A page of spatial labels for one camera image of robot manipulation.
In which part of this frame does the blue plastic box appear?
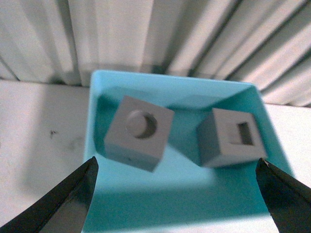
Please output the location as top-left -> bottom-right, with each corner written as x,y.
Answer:
83,70 -> 291,233

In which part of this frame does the gray block with round hole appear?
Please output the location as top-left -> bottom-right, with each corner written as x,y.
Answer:
104,96 -> 174,172

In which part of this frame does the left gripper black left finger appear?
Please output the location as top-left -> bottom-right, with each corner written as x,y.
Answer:
0,157 -> 99,233

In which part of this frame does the white curtain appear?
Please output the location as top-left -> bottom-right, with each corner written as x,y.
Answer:
0,0 -> 311,107

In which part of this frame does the gray block with square hole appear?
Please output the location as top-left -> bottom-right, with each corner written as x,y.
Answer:
196,108 -> 267,168

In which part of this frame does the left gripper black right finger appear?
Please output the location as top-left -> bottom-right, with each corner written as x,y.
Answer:
256,158 -> 311,233

